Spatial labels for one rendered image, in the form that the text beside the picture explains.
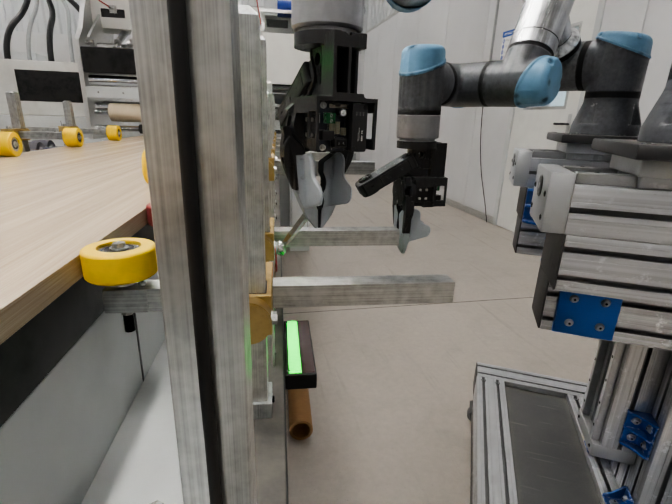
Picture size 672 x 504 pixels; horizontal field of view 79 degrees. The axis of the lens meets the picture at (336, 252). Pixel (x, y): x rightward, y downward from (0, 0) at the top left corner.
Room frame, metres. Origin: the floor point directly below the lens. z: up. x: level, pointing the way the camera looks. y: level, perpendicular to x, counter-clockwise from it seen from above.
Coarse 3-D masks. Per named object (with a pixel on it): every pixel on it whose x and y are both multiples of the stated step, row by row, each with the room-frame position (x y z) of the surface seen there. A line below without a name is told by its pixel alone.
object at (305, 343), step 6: (300, 324) 0.66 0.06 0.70; (306, 324) 0.66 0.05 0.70; (300, 330) 0.64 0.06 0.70; (306, 330) 0.64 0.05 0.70; (300, 336) 0.62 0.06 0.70; (306, 336) 0.62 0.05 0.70; (300, 342) 0.60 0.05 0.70; (306, 342) 0.60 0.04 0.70; (300, 348) 0.58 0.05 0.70; (306, 348) 0.58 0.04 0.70; (306, 354) 0.56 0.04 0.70; (312, 354) 0.57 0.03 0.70; (306, 360) 0.55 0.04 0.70; (312, 360) 0.55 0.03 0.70; (306, 366) 0.53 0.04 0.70; (312, 366) 0.53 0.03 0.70; (306, 372) 0.52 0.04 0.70
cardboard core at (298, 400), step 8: (288, 392) 1.33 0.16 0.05; (296, 392) 1.29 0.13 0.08; (304, 392) 1.30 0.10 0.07; (288, 400) 1.29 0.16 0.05; (296, 400) 1.25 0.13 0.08; (304, 400) 1.25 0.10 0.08; (296, 408) 1.21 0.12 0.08; (304, 408) 1.21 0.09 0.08; (296, 416) 1.17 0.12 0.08; (304, 416) 1.17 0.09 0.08; (296, 424) 1.14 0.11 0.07; (304, 424) 1.20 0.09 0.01; (296, 432) 1.16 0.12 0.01; (304, 432) 1.17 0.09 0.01
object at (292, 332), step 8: (288, 328) 0.65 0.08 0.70; (296, 328) 0.65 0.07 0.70; (288, 336) 0.62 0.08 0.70; (296, 336) 0.62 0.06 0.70; (288, 344) 0.59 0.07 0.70; (296, 344) 0.59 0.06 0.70; (288, 352) 0.57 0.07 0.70; (296, 352) 0.57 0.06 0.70; (296, 360) 0.55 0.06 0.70; (296, 368) 0.53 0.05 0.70
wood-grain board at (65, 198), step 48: (96, 144) 2.02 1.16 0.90; (0, 192) 0.78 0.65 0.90; (48, 192) 0.80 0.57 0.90; (96, 192) 0.81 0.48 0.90; (144, 192) 0.83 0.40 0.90; (0, 240) 0.48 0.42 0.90; (48, 240) 0.49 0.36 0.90; (96, 240) 0.50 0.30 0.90; (0, 288) 0.34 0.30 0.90; (48, 288) 0.37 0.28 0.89; (0, 336) 0.29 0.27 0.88
